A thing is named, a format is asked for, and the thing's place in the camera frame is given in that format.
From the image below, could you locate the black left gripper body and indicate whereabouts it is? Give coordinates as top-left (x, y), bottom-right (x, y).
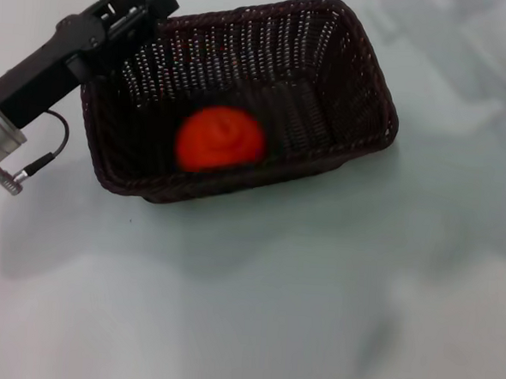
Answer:
top-left (0, 6), bottom-right (119, 135)

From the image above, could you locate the orange toy tangerine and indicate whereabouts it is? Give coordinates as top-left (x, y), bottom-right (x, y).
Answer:
top-left (172, 102), bottom-right (270, 178)

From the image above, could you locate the black woven rectangular basket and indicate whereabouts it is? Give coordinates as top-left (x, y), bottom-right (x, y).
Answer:
top-left (73, 0), bottom-right (407, 219)

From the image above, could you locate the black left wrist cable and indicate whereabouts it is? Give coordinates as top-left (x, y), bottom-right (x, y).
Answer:
top-left (19, 109), bottom-right (72, 183)

